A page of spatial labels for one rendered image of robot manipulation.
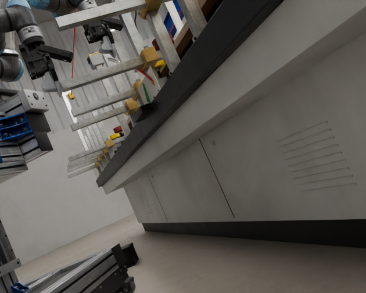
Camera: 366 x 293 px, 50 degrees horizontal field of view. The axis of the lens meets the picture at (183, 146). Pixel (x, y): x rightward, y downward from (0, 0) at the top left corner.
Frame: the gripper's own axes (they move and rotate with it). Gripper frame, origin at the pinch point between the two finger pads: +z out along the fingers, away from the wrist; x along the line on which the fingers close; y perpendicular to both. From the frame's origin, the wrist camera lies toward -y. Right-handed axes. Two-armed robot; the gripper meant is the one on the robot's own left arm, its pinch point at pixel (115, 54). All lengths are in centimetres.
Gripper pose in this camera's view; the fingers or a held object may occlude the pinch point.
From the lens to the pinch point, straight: 172.4
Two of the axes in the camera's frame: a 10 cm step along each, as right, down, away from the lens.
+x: 4.4, -2.7, -8.6
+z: 4.3, 9.0, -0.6
